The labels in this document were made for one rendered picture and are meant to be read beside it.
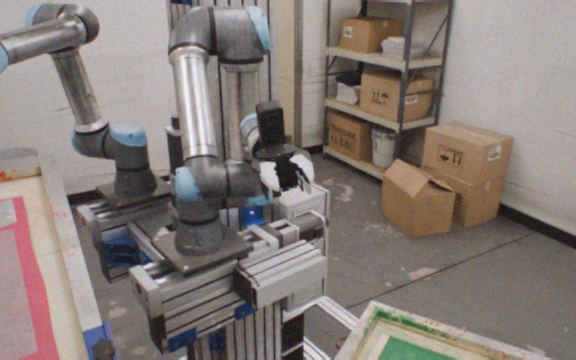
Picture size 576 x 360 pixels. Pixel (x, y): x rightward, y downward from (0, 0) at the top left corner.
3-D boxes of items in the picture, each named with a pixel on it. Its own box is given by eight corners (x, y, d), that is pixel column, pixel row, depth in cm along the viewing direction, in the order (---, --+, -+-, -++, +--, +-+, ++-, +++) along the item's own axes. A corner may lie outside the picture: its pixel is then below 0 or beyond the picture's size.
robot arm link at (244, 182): (227, 196, 111) (224, 152, 106) (274, 191, 113) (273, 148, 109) (231, 211, 103) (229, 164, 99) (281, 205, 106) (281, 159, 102)
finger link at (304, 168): (329, 202, 78) (304, 183, 85) (325, 170, 75) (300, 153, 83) (312, 208, 77) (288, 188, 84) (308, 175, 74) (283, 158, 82)
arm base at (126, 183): (147, 176, 184) (144, 152, 180) (164, 189, 173) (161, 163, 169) (108, 186, 176) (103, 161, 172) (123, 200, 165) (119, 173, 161)
